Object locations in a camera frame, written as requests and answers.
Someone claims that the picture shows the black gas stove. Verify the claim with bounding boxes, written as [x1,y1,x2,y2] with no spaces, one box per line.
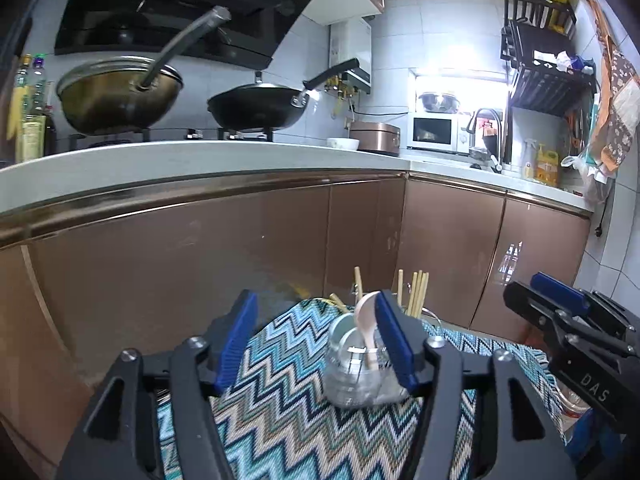
[53,127,273,154]

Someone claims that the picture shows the black wok pan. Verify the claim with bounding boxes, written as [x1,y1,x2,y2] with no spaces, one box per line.
[207,58,360,131]

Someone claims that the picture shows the oil bottles beside stove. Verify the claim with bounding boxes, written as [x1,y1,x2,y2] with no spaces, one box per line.
[6,53,56,164]

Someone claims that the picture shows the pink beige ceramic spoon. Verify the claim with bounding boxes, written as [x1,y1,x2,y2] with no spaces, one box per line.
[354,292,378,370]

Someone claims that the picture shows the blue gloved right hand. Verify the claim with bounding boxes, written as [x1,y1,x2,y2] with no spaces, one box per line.
[565,408,622,468]

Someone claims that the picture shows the yellow oil bottle on counter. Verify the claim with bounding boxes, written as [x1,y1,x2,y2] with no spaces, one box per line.
[535,145,560,188]

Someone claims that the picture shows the white microwave oven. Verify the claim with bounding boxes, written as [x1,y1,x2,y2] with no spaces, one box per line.
[407,112,470,155]

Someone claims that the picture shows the steel bowls on microwave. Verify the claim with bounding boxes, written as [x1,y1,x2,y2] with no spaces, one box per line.
[419,92,459,114]

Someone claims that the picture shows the copper rice cooker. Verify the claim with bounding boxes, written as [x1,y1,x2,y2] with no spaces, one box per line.
[348,122,401,156]

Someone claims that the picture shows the bamboo chopstick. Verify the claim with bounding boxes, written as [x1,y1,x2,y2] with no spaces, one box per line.
[329,294,350,313]
[406,272,419,316]
[396,269,404,306]
[418,272,430,318]
[411,270,424,318]
[354,266,363,302]

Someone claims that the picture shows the white water heater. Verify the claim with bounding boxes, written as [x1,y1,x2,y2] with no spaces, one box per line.
[329,18,372,94]

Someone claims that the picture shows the patterned hanging apron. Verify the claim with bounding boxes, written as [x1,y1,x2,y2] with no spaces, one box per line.
[587,0,639,174]

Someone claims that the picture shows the black wall dish rack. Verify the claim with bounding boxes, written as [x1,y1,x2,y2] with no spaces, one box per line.
[500,0,596,116]

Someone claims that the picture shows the wire utensil basket plastic liner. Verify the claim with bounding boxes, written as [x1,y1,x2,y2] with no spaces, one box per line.
[321,313,409,410]

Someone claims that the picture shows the black range hood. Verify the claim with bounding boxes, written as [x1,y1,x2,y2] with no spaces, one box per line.
[54,0,311,70]

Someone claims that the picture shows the white bowl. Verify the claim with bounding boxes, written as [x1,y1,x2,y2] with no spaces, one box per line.
[326,138,359,151]

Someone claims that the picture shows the zigzag woven placemat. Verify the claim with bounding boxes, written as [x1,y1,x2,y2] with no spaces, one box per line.
[157,298,565,479]

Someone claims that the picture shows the bronze wok with glass lid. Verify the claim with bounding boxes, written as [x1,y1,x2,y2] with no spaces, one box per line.
[55,6,231,136]

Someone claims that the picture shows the copper lower cabinets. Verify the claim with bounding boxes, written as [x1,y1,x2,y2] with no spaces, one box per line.
[1,170,590,476]

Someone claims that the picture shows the chrome kitchen faucet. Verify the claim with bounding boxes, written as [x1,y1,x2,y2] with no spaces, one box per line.
[464,107,503,174]

